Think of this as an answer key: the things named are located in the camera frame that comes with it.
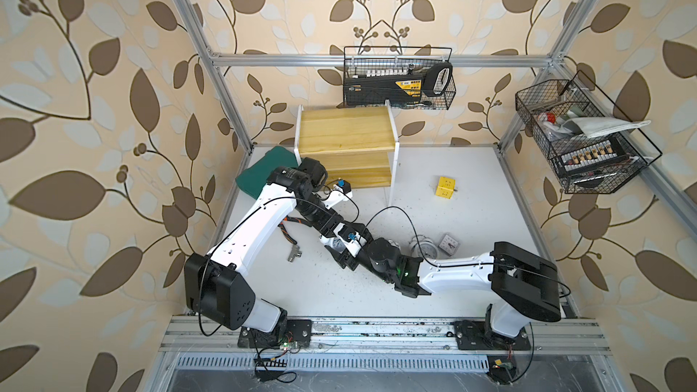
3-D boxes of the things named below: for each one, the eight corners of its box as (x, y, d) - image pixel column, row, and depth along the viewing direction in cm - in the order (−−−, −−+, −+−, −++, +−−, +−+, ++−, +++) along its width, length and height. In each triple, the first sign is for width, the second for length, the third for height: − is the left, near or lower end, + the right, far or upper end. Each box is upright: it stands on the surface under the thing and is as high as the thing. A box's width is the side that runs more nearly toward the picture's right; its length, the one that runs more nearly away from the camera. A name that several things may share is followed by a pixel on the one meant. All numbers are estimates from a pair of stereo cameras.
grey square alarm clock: (436, 246, 92) (437, 243, 91) (445, 235, 95) (446, 233, 93) (450, 257, 90) (452, 255, 88) (459, 246, 92) (461, 243, 91)
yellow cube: (434, 197, 106) (438, 187, 102) (437, 185, 110) (440, 175, 105) (449, 201, 105) (454, 192, 100) (451, 189, 109) (456, 179, 104)
